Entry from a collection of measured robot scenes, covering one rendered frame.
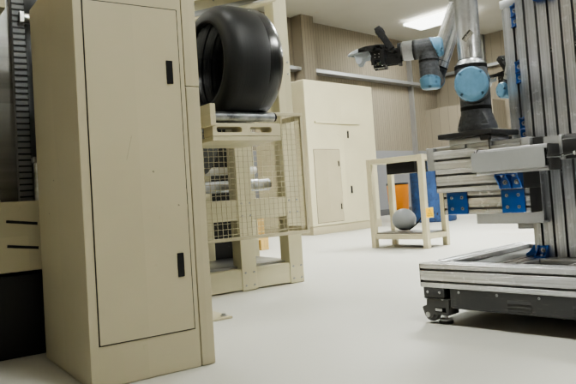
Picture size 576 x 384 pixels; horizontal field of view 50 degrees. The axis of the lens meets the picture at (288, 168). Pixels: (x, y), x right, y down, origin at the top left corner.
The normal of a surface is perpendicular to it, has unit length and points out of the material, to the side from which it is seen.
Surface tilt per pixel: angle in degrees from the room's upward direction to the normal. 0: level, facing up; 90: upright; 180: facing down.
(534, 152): 90
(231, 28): 71
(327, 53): 90
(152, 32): 90
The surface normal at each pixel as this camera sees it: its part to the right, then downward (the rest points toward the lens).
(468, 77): -0.34, 0.11
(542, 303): -0.72, 0.02
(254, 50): 0.56, -0.10
